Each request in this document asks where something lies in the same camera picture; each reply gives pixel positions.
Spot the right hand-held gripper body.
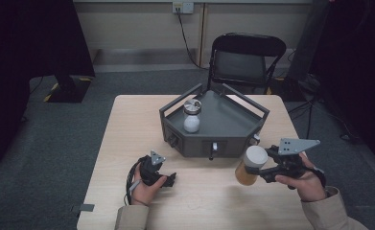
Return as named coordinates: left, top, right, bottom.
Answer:
left=265, top=137, right=321, bottom=190

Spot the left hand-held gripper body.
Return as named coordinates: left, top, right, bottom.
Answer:
left=139, top=149, right=169, bottom=187

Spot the spice jar with brown powder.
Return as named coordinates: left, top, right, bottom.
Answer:
left=234, top=145, right=270, bottom=187

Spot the dark grey hexagonal tray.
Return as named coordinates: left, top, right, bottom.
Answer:
left=158, top=82, right=270, bottom=161

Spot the person's left hand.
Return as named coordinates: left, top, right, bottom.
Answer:
left=130, top=164, right=169, bottom=206

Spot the person's right hand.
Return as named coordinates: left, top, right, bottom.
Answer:
left=274, top=152, right=327, bottom=203

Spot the black tripod stand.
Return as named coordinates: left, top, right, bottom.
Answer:
left=287, top=95, right=357, bottom=143

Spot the spice jar with white powder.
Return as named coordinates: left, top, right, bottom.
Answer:
left=182, top=99, right=203, bottom=134

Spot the black stand base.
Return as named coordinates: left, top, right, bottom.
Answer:
left=43, top=76, right=93, bottom=104
left=266, top=76, right=321, bottom=103

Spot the grey tape strip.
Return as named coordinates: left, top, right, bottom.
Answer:
left=71, top=203, right=96, bottom=214

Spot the black folding chair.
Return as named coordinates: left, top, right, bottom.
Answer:
left=206, top=32, right=288, bottom=96

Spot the black curtain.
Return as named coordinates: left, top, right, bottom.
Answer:
left=313, top=0, right=375, bottom=175
left=0, top=0, right=96, bottom=173

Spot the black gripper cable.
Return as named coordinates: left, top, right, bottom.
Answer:
left=123, top=155, right=149, bottom=206

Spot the black wrist strap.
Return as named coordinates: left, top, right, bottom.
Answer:
left=311, top=166, right=327, bottom=189

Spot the black power cable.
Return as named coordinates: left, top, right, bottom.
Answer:
left=176, top=8, right=210, bottom=71

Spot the white wall socket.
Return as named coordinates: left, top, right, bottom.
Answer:
left=172, top=1, right=195, bottom=14

